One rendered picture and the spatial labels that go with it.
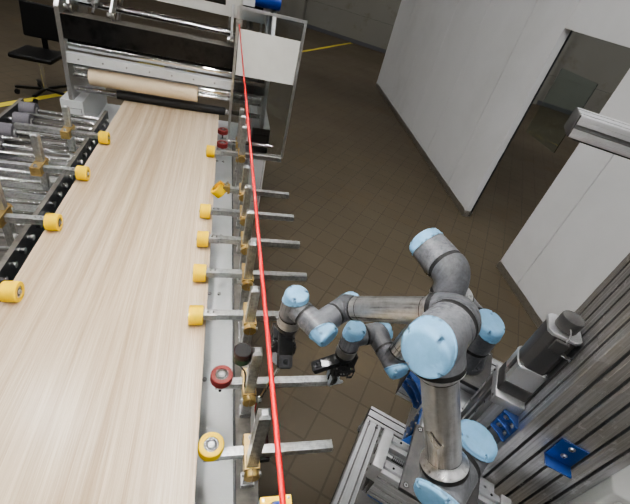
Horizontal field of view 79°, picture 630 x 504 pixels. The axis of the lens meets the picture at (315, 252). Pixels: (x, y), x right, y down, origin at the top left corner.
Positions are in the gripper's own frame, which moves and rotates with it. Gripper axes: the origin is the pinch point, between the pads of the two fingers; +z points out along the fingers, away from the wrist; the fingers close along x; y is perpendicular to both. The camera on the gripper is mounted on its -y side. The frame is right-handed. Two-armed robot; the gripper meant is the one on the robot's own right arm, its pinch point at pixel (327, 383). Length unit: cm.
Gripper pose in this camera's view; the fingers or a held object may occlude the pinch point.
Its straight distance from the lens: 164.6
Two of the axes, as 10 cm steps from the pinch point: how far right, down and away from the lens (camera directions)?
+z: -2.2, 7.7, 6.0
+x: -1.7, -6.4, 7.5
